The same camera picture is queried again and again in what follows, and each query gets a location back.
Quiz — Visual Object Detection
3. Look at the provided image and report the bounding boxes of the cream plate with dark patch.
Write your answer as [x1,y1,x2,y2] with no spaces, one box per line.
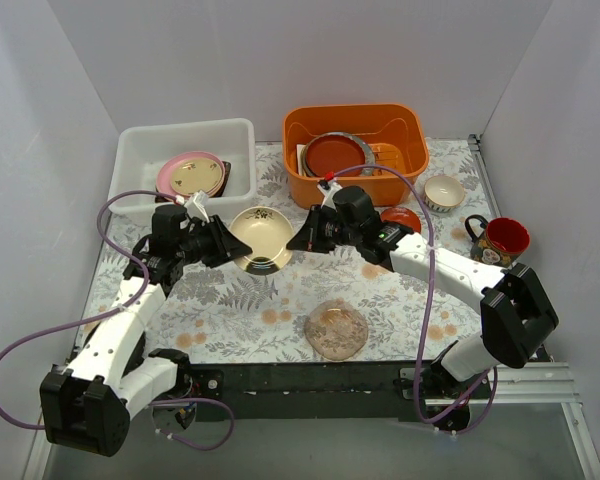
[229,206,294,276]

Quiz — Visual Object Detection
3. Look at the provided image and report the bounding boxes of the black square floral plate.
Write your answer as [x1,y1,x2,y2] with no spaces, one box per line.
[154,159,233,204]

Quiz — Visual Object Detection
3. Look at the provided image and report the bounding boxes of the pink round plate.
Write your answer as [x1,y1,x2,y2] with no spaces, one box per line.
[154,151,227,200]

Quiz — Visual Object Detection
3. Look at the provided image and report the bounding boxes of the black round plate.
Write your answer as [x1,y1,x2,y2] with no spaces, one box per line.
[123,333,146,376]

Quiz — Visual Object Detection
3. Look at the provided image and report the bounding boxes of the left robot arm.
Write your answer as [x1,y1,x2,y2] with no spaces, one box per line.
[40,204,252,456]

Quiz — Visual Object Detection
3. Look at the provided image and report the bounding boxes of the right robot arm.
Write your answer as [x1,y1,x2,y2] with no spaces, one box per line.
[287,205,559,398]

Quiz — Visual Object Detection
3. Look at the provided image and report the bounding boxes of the red plate in orange bin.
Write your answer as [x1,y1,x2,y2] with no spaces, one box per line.
[301,132,375,177]

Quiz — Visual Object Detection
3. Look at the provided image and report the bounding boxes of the orange plastic bin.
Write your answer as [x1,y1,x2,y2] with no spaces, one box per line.
[283,104,429,209]

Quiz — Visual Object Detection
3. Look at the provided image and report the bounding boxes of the small red saucer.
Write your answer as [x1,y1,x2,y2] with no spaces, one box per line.
[380,207,422,233]

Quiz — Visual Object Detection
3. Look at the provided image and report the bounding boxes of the white patterned bowl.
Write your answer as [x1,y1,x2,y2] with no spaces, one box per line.
[424,175,466,213]

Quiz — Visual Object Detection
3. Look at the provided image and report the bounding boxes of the pink glass square plate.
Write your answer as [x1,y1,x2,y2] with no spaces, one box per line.
[303,299,369,362]

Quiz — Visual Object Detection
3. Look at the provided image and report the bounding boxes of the black skull mug red inside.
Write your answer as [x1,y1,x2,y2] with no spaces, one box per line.
[464,214,531,268]

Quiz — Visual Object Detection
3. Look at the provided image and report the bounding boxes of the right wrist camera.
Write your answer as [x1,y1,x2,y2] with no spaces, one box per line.
[333,186,380,230]

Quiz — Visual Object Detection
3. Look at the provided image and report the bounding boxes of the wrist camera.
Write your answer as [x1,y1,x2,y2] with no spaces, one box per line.
[151,204,188,246]
[333,186,380,230]

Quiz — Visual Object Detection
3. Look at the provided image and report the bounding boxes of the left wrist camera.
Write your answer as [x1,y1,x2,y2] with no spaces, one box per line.
[151,204,188,246]

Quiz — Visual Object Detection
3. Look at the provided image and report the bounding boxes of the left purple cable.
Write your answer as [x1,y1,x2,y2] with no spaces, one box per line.
[0,189,235,451]

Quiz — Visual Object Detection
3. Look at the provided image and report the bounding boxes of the purple cable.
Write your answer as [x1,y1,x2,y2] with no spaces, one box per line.
[317,166,499,436]
[0,189,235,451]

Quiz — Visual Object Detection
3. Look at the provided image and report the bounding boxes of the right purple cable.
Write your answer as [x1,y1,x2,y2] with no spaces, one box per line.
[317,166,499,436]

